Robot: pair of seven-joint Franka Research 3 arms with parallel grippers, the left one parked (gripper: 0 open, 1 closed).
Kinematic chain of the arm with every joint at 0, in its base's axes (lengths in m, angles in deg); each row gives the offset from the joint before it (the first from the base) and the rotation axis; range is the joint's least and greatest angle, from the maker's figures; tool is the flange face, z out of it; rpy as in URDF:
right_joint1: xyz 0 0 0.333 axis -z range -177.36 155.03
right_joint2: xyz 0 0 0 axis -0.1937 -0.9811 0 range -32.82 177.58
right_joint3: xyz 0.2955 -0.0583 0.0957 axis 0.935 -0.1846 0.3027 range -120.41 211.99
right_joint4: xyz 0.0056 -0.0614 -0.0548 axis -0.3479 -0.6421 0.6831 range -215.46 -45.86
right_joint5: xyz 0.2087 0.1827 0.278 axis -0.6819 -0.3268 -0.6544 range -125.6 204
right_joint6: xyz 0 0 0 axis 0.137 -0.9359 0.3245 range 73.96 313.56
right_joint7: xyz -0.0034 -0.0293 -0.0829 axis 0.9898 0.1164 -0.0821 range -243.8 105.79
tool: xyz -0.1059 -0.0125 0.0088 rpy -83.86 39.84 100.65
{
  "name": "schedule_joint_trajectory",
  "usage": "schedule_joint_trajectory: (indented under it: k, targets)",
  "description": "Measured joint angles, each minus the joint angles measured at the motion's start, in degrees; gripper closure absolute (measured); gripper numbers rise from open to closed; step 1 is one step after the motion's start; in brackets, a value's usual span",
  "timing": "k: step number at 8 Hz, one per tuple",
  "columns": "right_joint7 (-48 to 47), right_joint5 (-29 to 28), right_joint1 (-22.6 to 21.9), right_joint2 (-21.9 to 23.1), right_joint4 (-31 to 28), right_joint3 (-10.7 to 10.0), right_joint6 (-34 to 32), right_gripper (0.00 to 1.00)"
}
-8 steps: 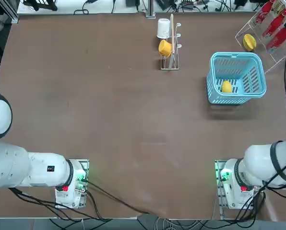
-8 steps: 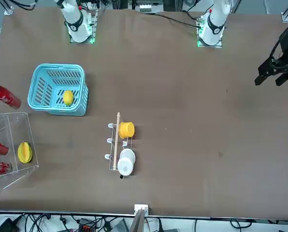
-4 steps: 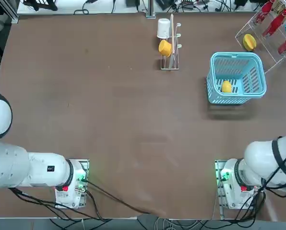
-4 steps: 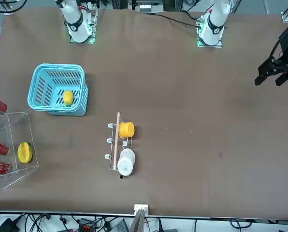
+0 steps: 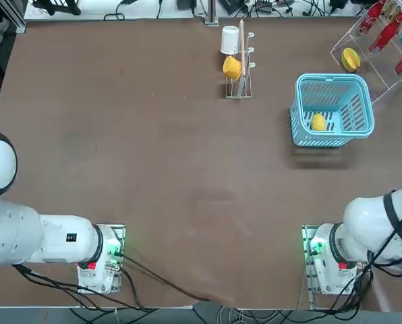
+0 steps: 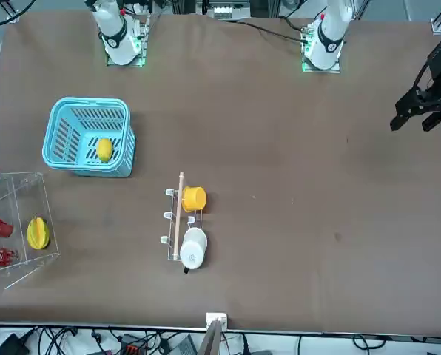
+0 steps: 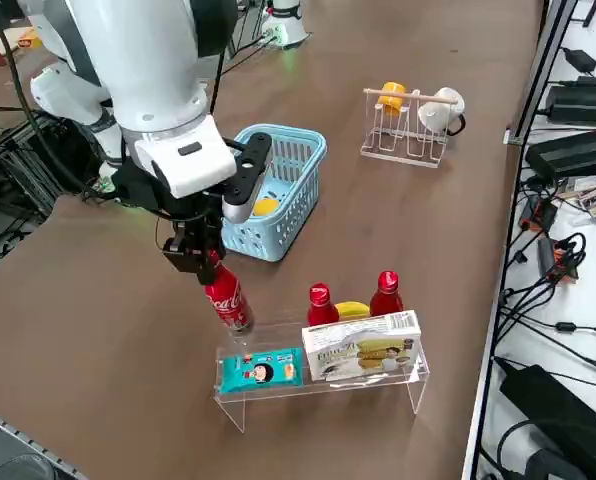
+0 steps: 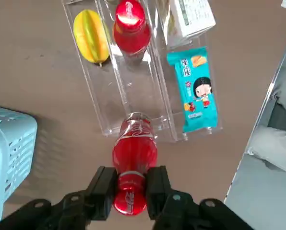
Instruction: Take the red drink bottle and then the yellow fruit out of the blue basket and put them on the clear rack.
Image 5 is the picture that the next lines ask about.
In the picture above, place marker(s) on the yellow lemon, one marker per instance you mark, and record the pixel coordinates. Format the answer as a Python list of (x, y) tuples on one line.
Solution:
[(318, 122)]

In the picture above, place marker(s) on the aluminium frame post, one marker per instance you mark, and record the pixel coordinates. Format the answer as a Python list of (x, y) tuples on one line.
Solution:
[(211, 15)]

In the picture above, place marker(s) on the yellow green starfruit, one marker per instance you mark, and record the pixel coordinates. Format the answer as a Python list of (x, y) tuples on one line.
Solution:
[(350, 59)]

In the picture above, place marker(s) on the light blue plastic basket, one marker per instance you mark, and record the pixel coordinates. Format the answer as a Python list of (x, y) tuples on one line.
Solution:
[(302, 136)]

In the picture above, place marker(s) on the white cup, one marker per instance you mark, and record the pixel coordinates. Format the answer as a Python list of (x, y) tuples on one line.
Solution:
[(229, 38)]

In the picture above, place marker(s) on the large black power supply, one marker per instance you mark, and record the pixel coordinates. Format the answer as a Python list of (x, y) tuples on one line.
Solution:
[(230, 6)]

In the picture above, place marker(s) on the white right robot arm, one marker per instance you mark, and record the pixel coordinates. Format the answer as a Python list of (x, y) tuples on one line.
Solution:
[(363, 216)]

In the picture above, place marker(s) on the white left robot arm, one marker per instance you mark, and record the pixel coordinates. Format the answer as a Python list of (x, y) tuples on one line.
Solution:
[(35, 236)]

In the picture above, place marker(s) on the clear acrylic rack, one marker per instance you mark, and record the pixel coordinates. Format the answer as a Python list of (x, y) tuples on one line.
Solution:
[(376, 77)]

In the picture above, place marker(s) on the yellow cup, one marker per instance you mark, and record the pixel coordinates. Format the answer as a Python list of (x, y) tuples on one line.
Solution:
[(232, 67)]

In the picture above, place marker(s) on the white biscuit box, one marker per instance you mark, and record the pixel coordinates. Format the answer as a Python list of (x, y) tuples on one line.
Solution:
[(390, 11)]

